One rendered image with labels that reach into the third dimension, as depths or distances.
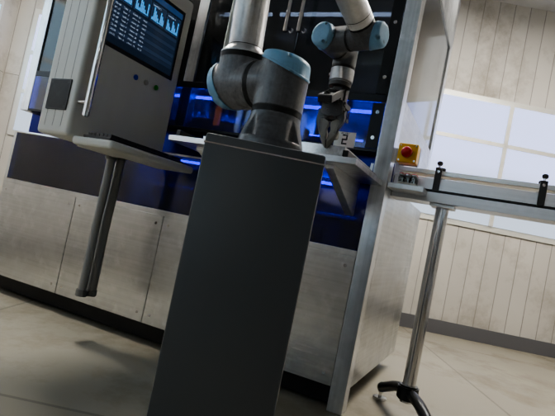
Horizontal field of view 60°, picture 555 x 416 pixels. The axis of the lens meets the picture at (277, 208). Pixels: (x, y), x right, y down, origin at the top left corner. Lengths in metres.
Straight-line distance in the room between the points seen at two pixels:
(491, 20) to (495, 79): 0.55
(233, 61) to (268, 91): 0.15
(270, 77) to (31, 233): 1.97
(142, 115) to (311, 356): 1.19
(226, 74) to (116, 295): 1.46
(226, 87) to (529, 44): 4.22
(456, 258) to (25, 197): 3.45
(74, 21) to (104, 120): 0.37
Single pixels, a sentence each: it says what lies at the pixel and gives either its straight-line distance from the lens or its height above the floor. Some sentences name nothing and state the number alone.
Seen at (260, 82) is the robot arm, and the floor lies 0.94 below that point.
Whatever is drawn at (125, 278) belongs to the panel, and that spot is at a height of 0.26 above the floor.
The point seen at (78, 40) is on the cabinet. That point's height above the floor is 1.15.
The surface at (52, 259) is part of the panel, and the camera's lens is 2.70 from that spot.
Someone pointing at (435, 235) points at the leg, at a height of 0.72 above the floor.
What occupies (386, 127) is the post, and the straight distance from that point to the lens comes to 1.90.
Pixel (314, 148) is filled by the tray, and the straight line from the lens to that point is 1.55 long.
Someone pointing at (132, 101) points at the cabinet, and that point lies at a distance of 2.10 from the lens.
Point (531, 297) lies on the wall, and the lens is 4.91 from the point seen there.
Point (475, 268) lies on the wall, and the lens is 4.69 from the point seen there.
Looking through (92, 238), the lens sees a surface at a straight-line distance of 2.18.
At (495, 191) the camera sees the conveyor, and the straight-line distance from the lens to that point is 1.93.
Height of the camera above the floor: 0.62
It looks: 2 degrees up
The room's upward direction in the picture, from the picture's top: 12 degrees clockwise
